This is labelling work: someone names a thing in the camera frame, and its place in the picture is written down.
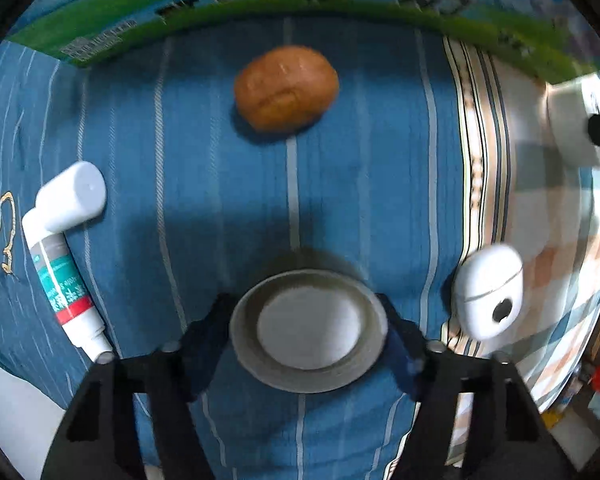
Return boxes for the white round container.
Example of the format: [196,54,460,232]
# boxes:
[545,74,600,168]

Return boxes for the brown bread bun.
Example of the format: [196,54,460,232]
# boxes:
[234,45,340,134]

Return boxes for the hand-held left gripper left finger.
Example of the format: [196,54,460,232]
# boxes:
[40,294,237,480]

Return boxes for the green and blue cardboard box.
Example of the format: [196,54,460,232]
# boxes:
[7,0,600,85]

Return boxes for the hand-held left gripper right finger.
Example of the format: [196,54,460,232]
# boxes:
[378,294,577,480]

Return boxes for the blue striped bed sheet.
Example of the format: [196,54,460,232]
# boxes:
[0,10,600,468]

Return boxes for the grey round plate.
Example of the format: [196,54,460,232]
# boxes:
[229,269,389,395]

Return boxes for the white earbud case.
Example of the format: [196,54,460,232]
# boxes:
[452,244,525,342]

